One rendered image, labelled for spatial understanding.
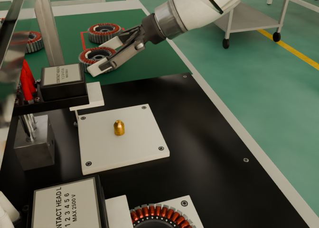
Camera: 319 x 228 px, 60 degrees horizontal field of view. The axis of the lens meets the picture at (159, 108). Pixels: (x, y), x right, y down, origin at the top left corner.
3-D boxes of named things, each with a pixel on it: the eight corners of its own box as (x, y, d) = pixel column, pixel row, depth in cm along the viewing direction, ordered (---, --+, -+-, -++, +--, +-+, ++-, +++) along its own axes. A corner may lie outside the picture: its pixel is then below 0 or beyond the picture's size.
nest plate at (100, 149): (148, 107, 60) (148, 103, 60) (169, 156, 49) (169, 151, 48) (77, 120, 57) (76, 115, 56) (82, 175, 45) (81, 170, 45)
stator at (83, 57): (122, 57, 84) (121, 45, 82) (116, 75, 75) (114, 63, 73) (86, 56, 85) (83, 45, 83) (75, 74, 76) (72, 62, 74)
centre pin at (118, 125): (123, 128, 53) (122, 117, 52) (125, 134, 52) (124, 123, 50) (113, 130, 53) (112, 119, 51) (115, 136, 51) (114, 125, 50)
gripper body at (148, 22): (167, 43, 70) (136, 59, 74) (168, 31, 77) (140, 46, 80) (152, 18, 67) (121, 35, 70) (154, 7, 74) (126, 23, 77)
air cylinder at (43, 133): (55, 136, 53) (48, 113, 50) (54, 164, 47) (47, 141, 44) (27, 141, 52) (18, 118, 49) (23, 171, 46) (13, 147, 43)
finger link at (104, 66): (117, 61, 71) (116, 67, 69) (102, 69, 73) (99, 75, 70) (114, 56, 70) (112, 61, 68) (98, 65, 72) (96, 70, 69)
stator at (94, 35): (125, 32, 100) (124, 22, 98) (117, 45, 91) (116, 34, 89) (95, 31, 101) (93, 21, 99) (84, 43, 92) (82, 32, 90)
